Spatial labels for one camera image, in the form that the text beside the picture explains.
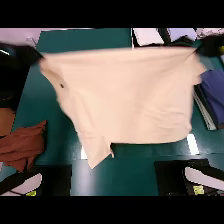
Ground cream T-shirt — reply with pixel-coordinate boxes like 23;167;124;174
39;45;208;170

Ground grey folded garment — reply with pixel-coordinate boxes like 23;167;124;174
192;83;218;131

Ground rust brown garment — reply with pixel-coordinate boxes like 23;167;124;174
0;119;48;173

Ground blue garment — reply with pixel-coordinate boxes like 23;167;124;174
199;69;224;130

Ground black garment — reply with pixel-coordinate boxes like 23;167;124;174
0;63;32;110

